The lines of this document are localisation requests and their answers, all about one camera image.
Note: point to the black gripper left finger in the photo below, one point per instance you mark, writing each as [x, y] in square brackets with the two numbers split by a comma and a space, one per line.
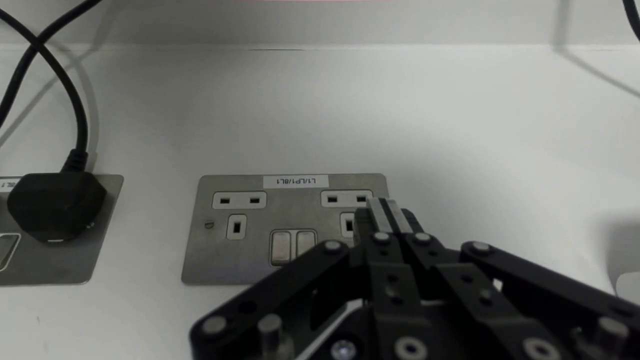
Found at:
[280, 286]

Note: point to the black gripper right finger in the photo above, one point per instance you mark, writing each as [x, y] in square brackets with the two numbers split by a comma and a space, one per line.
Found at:
[547, 290]

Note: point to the steel rocker switch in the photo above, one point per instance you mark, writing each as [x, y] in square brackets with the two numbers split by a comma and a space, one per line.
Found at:
[282, 247]
[307, 243]

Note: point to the steel double socket plate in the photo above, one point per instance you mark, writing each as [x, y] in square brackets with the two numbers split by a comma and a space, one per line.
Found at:
[100, 260]
[220, 260]

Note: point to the black mains plug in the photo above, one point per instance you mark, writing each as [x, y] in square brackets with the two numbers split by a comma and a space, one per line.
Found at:
[57, 207]

